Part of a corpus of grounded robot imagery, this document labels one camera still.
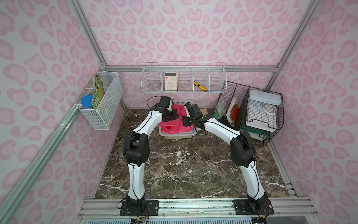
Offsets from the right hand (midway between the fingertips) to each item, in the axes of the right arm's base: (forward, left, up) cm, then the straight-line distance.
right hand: (184, 118), depth 97 cm
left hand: (+2, +6, +2) cm, 7 cm away
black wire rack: (+6, -43, +3) cm, 43 cm away
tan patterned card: (+18, -16, -13) cm, 27 cm away
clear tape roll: (+3, -57, +6) cm, 57 cm away
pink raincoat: (-6, +6, -2) cm, 9 cm away
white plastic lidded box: (+2, -51, +7) cm, 51 cm away
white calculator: (+16, +9, +19) cm, 27 cm away
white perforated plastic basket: (-11, -2, -4) cm, 12 cm away
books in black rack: (+8, -34, -1) cm, 35 cm away
